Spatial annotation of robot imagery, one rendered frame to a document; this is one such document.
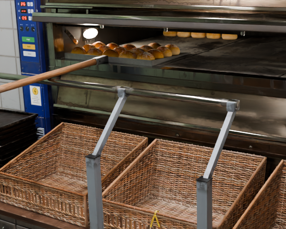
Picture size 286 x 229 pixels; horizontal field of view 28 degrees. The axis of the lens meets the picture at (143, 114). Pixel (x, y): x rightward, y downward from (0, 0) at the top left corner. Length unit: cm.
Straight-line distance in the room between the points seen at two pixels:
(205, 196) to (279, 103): 65
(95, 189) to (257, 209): 62
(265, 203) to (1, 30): 174
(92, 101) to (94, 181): 77
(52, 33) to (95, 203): 108
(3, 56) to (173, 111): 112
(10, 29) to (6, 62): 19
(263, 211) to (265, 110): 42
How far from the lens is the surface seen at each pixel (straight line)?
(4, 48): 326
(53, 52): 300
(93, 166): 217
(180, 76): 256
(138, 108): 271
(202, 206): 195
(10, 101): 331
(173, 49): 290
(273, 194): 238
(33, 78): 246
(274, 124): 241
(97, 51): 290
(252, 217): 222
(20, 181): 266
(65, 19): 272
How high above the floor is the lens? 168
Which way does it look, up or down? 15 degrees down
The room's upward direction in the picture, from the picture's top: 2 degrees counter-clockwise
